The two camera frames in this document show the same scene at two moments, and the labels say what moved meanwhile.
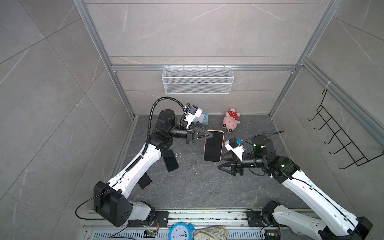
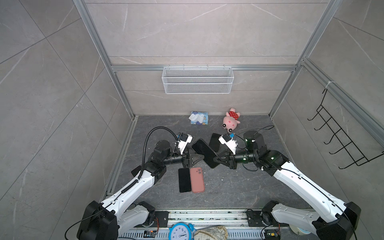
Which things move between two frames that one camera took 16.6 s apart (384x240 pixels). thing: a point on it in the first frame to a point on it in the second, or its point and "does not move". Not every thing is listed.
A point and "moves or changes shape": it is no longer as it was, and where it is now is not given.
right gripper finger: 229,156 does not move
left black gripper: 191,130 to 186,161
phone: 213,146 to 184,180
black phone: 170,160 moves or changes shape
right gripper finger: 229,167 to 223,161
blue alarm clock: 181,231 does not move
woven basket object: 216,232 does not move
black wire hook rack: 359,158 does not move
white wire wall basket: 198,80 does not move
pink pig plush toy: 230,121 does not move
